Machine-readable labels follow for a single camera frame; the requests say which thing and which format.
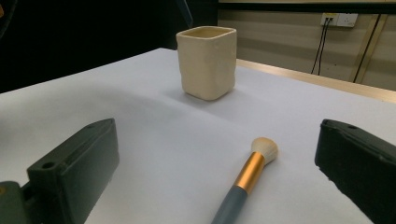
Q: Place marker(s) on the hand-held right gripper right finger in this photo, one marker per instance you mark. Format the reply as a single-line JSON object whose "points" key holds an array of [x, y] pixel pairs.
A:
{"points": [[361, 168]]}

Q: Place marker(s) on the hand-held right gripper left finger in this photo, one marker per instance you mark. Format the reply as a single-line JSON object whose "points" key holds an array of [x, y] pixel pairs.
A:
{"points": [[77, 168]]}

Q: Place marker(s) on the slim makeup brush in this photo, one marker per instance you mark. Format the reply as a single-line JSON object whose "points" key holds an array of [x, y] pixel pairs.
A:
{"points": [[249, 174]]}

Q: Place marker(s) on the beige square ceramic cup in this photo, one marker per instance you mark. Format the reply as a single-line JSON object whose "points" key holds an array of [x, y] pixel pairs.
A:
{"points": [[207, 68]]}

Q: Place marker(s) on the white wall socket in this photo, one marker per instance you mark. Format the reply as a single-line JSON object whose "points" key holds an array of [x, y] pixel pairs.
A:
{"points": [[341, 20]]}

